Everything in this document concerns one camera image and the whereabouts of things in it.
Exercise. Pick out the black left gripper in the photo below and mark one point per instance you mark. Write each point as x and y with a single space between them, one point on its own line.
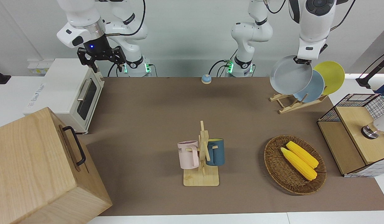
307 61

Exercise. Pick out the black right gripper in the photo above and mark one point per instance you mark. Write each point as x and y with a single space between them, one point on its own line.
97 46

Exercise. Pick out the gray plate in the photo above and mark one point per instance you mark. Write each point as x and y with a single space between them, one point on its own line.
289 76

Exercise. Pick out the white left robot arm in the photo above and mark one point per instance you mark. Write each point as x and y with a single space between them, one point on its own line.
314 21

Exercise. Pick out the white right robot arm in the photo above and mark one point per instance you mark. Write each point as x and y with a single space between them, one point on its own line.
83 15

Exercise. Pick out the light blue plate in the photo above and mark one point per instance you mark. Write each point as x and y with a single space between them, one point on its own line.
314 90

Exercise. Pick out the yellow plate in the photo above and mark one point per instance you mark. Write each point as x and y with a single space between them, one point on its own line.
331 76

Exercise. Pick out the wooden plate rack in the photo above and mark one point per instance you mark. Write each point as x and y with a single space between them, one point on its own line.
296 107

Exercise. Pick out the wooden mug rack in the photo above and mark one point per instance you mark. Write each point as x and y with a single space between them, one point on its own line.
201 179

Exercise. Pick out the white toaster oven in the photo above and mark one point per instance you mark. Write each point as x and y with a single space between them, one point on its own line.
61 84

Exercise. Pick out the white power strip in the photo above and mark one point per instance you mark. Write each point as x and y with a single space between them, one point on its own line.
39 67

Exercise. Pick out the brown table mat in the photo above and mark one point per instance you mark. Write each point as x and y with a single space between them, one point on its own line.
148 124

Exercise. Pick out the blue service bell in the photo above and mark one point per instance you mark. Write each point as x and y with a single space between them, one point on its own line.
206 79

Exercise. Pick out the yellow corn cob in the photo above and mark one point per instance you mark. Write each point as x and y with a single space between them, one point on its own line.
299 165
303 155

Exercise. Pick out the white cylinder bottle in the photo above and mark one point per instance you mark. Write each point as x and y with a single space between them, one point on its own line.
383 124

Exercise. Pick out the brown wicker basket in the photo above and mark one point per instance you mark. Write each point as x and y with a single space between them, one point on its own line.
279 168

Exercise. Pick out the dark blue mug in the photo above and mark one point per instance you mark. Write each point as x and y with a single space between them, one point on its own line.
217 152

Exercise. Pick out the light wooden drawer box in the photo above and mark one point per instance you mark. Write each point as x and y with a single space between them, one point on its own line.
30 161

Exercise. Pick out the pink mug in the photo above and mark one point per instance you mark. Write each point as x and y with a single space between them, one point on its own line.
187 155

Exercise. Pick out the black clamp mount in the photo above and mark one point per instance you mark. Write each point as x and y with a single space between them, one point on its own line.
366 81
0 79

